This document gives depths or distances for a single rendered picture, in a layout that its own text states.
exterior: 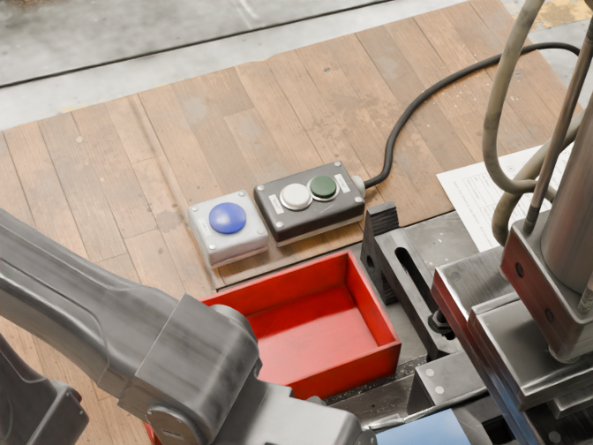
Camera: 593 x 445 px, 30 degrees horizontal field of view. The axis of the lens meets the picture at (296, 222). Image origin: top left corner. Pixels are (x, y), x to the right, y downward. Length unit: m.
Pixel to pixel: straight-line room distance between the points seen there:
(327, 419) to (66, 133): 0.69
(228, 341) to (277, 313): 0.44
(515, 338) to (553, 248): 0.11
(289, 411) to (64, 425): 0.27
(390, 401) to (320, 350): 0.09
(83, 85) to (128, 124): 1.31
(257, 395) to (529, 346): 0.21
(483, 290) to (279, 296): 0.30
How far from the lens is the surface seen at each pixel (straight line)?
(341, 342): 1.13
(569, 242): 0.72
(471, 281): 0.90
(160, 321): 0.70
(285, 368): 1.11
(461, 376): 1.03
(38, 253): 0.70
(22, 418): 0.91
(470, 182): 1.27
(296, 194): 1.19
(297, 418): 0.72
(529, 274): 0.76
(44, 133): 1.32
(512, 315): 0.84
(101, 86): 2.61
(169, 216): 1.22
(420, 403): 1.05
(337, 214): 1.19
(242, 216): 1.17
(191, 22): 2.75
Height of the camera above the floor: 1.87
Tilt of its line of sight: 53 degrees down
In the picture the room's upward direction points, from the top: 3 degrees clockwise
